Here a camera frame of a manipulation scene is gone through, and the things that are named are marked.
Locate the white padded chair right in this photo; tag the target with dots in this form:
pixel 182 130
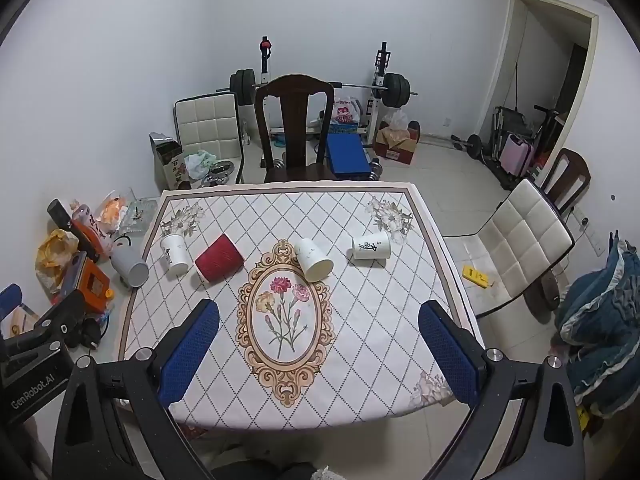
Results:
pixel 523 239

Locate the dark wooden chair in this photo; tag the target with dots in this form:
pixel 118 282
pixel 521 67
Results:
pixel 568 178
pixel 294 110

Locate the grey cylinder container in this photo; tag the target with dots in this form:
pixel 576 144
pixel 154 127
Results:
pixel 133 271

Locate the pink suitcase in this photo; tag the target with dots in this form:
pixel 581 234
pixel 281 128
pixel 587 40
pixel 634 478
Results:
pixel 516 155

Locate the white cup black script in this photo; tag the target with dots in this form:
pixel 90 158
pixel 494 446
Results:
pixel 372 246

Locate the brown cardboard box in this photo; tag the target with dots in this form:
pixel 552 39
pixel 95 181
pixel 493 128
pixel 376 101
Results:
pixel 397 145

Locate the plain white paper cup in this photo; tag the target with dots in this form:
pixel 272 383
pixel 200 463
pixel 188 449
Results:
pixel 315 264

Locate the open cardboard box left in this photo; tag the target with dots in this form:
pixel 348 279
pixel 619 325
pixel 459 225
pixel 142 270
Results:
pixel 169 166

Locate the white padded chair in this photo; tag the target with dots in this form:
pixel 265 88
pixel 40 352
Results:
pixel 523 239
pixel 210 123

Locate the orange box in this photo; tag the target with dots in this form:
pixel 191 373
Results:
pixel 94 285

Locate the white floral paper cup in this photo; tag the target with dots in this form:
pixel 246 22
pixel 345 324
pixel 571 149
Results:
pixel 176 254

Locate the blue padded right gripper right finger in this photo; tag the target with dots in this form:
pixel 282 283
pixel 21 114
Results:
pixel 545 441

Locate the yellow small object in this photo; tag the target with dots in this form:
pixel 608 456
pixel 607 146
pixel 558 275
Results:
pixel 476 277

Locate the yellow plastic bag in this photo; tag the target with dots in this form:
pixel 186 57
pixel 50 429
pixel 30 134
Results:
pixel 53 257

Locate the red ribbed paper cup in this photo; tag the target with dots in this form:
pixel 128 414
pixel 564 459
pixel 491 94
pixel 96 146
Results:
pixel 219 260

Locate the barbell with black plates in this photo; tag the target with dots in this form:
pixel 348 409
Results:
pixel 395 90

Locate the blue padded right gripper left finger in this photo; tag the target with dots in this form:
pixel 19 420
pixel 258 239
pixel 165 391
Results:
pixel 91 441

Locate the blue clothes pile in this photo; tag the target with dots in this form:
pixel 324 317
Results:
pixel 598 320

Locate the patterned floral tablecloth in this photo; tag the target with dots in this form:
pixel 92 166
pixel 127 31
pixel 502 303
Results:
pixel 290 354

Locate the dark wooden chair right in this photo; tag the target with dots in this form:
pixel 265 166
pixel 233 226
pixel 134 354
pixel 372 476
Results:
pixel 568 178

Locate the red white plastic bag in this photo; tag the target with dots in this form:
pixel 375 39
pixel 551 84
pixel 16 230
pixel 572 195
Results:
pixel 345 111

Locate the white padded chair left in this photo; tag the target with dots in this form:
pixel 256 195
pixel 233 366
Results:
pixel 210 123

